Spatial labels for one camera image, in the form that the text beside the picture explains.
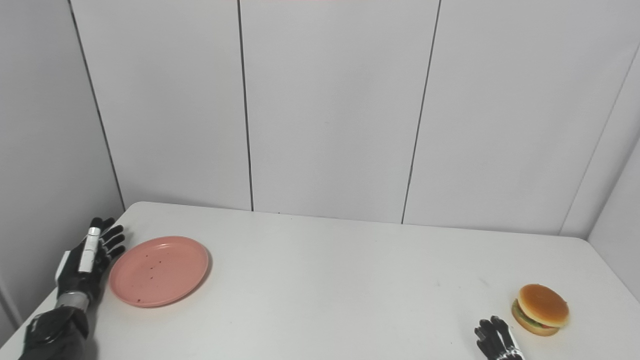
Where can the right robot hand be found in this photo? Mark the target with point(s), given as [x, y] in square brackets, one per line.
[497, 340]

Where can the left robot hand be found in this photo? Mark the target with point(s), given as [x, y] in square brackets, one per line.
[82, 270]

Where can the toy hamburger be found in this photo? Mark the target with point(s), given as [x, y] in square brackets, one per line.
[541, 307]

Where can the pink round plate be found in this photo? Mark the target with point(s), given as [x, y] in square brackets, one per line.
[157, 270]

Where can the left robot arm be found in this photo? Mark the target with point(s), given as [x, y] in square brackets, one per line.
[55, 330]

